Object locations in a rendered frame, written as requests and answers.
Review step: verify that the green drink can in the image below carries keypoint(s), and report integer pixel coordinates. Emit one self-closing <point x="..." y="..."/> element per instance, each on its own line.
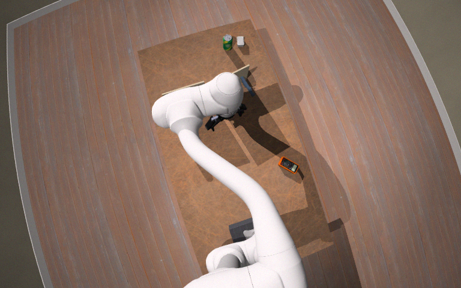
<point x="227" y="42"/>

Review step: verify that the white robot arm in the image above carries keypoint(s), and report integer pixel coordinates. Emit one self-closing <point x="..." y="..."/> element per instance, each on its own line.
<point x="268" y="256"/>

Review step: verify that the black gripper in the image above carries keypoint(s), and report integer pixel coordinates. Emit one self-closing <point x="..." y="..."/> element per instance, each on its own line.
<point x="213" y="121"/>

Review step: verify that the orange digital multimeter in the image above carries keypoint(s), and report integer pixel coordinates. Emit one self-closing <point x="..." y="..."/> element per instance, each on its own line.
<point x="288" y="165"/>

